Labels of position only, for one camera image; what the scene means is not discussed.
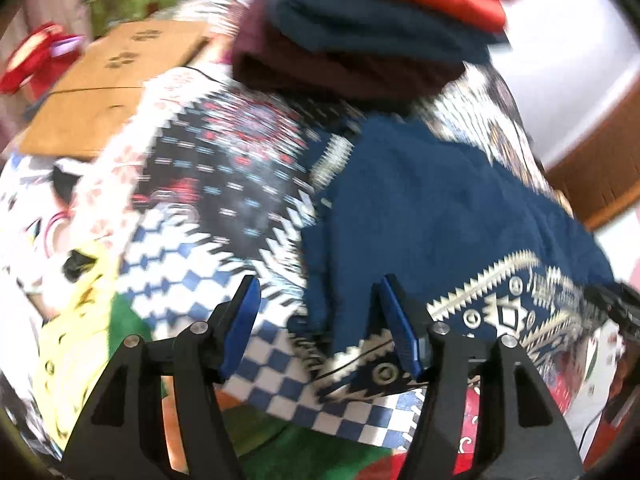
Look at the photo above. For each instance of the colourful cartoon fleece blanket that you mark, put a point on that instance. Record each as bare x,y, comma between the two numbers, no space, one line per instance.
85,320

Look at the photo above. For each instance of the red bag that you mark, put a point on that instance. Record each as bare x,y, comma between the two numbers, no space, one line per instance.
30,55

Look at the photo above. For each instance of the maroon folded garment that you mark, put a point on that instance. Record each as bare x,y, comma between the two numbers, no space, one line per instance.
325,70

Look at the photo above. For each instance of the teal folded garment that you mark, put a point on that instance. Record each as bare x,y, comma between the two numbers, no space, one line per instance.
360,20

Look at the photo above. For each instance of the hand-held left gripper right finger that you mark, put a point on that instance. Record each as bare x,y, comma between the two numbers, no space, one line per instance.
400,330

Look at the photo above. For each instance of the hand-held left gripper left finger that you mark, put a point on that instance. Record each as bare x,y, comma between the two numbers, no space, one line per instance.
242,330

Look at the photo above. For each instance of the navy blue sweater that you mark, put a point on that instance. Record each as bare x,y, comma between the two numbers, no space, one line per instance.
425,210

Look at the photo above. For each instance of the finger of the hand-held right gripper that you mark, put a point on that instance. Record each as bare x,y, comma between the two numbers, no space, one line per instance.
622,310

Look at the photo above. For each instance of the brown cardboard box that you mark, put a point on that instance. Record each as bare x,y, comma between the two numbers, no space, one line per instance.
100,90

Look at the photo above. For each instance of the geometric patterned quilt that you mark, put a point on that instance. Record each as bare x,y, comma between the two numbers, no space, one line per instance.
225,160

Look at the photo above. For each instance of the pale printed bedsheet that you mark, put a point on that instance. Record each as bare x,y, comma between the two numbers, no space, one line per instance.
600,375

